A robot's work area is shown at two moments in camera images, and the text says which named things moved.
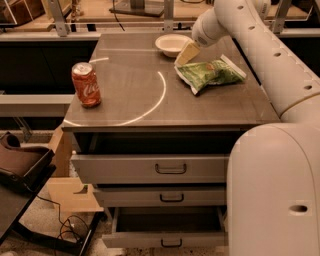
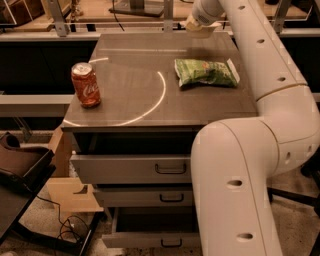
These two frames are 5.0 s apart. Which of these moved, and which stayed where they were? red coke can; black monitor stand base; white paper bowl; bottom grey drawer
Moved: white paper bowl
Stayed: black monitor stand base; bottom grey drawer; red coke can
